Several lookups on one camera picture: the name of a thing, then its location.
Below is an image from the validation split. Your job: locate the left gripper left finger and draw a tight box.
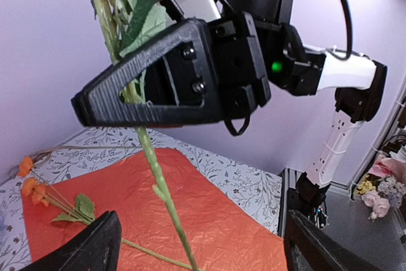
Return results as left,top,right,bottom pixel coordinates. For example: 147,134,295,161
23,211,122,271

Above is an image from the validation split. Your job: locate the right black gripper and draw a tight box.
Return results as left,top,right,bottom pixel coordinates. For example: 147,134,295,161
71,13,326,136

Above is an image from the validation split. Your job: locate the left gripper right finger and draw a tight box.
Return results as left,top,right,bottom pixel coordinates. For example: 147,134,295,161
284,209,361,271

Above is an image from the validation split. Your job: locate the orange fake flower stem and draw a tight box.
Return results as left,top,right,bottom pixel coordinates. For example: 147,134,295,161
19,153,191,270

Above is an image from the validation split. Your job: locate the orange wrapping paper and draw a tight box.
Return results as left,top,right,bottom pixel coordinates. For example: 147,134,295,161
22,149,287,270

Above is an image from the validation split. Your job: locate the cream rose fake stem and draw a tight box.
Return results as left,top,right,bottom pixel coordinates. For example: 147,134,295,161
74,0,200,271

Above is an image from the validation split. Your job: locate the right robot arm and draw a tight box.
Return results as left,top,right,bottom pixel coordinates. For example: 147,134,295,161
72,12,387,213

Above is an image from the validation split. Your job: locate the background flower bouquet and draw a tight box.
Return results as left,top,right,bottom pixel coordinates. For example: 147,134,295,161
355,147,405,221

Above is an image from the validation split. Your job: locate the floral patterned tablecloth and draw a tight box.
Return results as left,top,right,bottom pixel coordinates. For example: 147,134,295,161
1,128,282,270

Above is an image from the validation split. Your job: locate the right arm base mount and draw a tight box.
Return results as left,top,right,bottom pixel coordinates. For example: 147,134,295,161
287,173,330,229

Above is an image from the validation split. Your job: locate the black camera cable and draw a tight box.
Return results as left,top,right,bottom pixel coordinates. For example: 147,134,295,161
323,0,355,59

